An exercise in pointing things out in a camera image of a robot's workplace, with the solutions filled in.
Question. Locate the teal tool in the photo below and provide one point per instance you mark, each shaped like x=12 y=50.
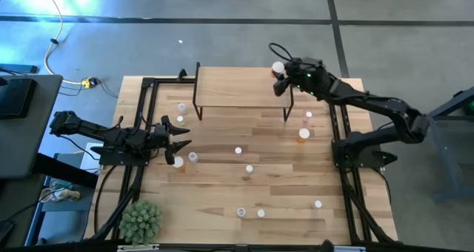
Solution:
x=61 y=184

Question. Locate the grey desk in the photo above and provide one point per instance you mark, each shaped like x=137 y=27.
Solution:
x=29 y=144

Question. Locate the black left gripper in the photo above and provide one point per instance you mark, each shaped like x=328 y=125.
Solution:
x=159 y=136

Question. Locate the black box on left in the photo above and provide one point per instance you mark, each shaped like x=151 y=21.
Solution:
x=15 y=96

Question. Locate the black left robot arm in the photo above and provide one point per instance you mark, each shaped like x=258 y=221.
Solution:
x=92 y=128

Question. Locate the black desk beam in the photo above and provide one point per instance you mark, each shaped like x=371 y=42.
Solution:
x=63 y=168

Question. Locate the green artificial plant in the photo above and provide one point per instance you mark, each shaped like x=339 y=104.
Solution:
x=140 y=222

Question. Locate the white metal bracket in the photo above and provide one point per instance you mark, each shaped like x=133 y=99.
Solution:
x=350 y=248
x=139 y=247

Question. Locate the small green pill bottle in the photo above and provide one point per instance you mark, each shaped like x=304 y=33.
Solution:
x=261 y=213
x=249 y=168
x=180 y=119

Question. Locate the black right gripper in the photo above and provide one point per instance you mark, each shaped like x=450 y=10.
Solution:
x=307 y=76

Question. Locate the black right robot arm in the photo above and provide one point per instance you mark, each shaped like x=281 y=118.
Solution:
x=370 y=100

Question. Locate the blue grey cart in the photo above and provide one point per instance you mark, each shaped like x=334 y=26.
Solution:
x=63 y=222

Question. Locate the dark flat bar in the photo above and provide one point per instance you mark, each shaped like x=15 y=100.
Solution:
x=18 y=68

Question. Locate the blue grey table frame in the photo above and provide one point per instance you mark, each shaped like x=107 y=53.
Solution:
x=450 y=163

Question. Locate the white box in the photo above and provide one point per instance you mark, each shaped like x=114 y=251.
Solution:
x=90 y=155

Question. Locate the small clear pill bottle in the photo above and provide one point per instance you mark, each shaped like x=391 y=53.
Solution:
x=193 y=156
x=241 y=212
x=181 y=107

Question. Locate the yellow power plug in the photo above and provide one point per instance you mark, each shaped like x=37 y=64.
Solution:
x=89 y=82

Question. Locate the wooden shelf with black legs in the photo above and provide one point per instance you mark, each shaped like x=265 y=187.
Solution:
x=240 y=87

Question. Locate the small pink pill bottle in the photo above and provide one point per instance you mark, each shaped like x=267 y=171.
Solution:
x=308 y=115
x=238 y=150
x=317 y=204

